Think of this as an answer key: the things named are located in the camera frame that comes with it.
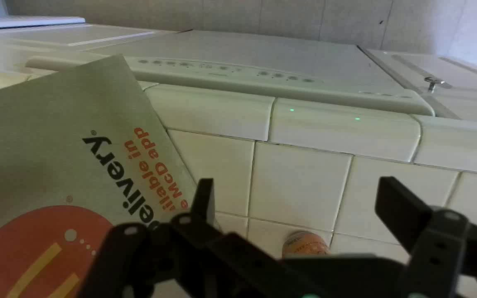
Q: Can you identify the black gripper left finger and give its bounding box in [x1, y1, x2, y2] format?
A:
[78, 178, 233, 298]

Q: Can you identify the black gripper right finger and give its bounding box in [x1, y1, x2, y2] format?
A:
[374, 176, 477, 298]

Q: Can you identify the brown McDelivery paper bag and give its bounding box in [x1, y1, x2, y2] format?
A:
[0, 56, 194, 298]

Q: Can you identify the white lower cabinet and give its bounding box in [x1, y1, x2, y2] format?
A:
[366, 49, 477, 120]

